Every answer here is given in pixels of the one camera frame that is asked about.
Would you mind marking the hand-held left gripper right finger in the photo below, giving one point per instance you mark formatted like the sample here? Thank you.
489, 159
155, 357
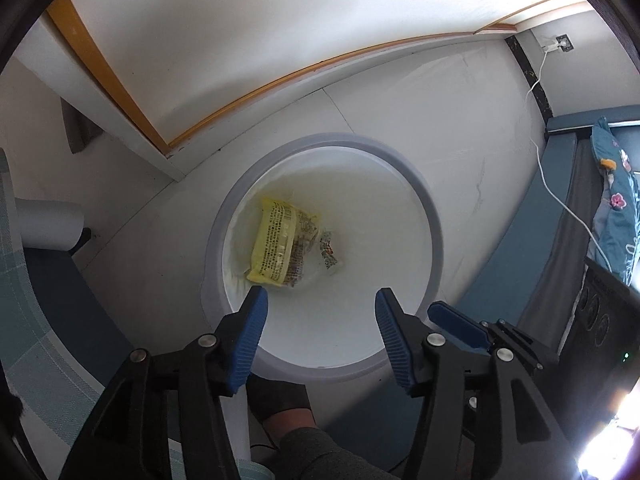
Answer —
395, 340

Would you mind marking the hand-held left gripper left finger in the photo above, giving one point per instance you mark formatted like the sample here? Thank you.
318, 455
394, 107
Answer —
247, 340

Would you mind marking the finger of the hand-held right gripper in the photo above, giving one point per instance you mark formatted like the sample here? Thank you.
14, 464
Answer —
457, 327

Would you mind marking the yellow plastic food wrapper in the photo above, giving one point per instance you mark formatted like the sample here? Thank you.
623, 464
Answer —
275, 240

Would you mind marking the red white snack wrapper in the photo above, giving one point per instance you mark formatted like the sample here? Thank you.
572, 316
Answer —
329, 255

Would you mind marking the white round trash bin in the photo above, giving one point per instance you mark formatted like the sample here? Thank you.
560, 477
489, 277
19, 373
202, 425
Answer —
380, 210

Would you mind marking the person's black-socked foot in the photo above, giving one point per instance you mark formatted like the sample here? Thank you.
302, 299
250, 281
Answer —
280, 400

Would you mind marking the person's grey trouser leg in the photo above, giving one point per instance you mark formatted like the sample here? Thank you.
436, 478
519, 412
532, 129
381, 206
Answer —
320, 455

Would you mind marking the black speaker box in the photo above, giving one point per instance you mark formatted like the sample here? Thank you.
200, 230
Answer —
600, 320

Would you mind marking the teal plaid tablecloth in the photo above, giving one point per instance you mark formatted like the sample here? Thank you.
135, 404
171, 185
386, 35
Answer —
30, 320

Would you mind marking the white table leg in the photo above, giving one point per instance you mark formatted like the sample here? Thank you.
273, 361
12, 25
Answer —
50, 222

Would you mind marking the blue upholstered bed frame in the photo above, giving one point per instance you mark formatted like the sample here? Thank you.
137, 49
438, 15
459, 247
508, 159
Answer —
530, 240

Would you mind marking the white charger in wall socket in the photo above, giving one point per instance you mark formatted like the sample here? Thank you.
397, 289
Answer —
557, 44

